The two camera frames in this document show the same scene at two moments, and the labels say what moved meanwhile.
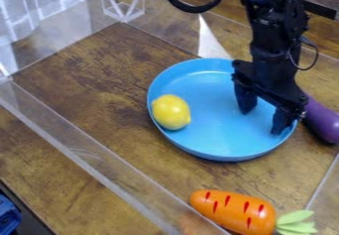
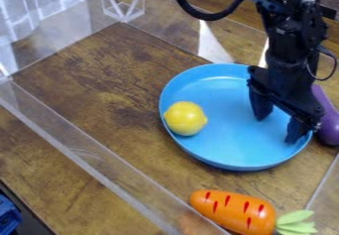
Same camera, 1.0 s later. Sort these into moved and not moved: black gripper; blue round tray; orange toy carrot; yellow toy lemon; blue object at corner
Moved: yellow toy lemon; black gripper; blue round tray
Not moved: blue object at corner; orange toy carrot
